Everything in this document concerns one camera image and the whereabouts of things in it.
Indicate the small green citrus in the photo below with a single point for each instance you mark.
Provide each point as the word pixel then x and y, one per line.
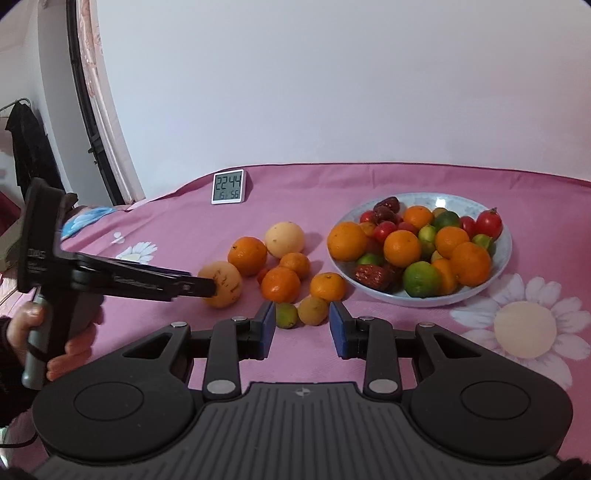
pixel 427 234
pixel 448 220
pixel 483 243
pixel 371 259
pixel 421 279
pixel 287 316

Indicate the blue patterned cloth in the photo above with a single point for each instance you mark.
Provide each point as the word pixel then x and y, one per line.
pixel 85 220

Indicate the black hanging garment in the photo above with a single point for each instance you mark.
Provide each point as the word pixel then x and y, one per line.
pixel 32 147

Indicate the large blemished yellow pear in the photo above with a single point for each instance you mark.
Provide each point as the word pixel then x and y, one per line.
pixel 226 286

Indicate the pink floral cloth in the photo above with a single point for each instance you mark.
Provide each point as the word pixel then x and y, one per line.
pixel 161 221

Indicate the mandarin orange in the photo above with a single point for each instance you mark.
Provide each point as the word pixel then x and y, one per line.
pixel 296 264
pixel 446 277
pixel 451 242
pixel 419 217
pixel 248 256
pixel 402 248
pixel 471 264
pixel 328 286
pixel 280 285
pixel 368 229
pixel 347 241

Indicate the red cherry tomato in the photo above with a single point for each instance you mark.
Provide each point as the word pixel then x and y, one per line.
pixel 385 230
pixel 489 224
pixel 467 226
pixel 367 216
pixel 407 227

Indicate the white oval bowl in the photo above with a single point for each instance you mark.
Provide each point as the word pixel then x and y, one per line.
pixel 501 258

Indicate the dried red jujube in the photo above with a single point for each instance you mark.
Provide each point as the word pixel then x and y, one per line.
pixel 390 203
pixel 381 214
pixel 395 273
pixel 371 276

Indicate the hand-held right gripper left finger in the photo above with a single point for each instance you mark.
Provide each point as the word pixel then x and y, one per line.
pixel 268 332

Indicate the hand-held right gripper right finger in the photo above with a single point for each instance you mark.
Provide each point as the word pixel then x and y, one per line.
pixel 338 332

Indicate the black window frame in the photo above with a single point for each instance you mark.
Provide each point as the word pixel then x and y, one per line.
pixel 87 101

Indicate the small pale yellow pear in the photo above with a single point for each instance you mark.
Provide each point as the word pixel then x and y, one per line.
pixel 284 240

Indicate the person's left hand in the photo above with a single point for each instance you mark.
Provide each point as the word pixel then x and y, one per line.
pixel 74 346

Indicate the pink patterned curtain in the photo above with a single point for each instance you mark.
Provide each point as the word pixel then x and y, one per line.
pixel 108 115

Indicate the white digital clock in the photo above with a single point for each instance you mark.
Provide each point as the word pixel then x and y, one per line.
pixel 227 186

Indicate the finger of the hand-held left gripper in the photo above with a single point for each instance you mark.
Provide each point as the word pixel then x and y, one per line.
pixel 161 269
pixel 184 288

